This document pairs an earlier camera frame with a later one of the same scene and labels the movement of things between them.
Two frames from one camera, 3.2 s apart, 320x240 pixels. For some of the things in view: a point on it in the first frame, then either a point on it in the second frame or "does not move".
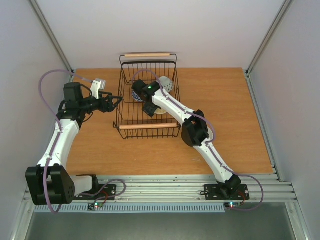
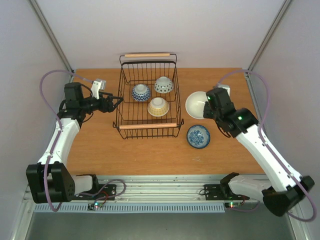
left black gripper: [112, 97] does not move
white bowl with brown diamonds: [167, 84] does not move
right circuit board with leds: [232, 204] does not move
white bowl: [210, 134] -> [195, 104]
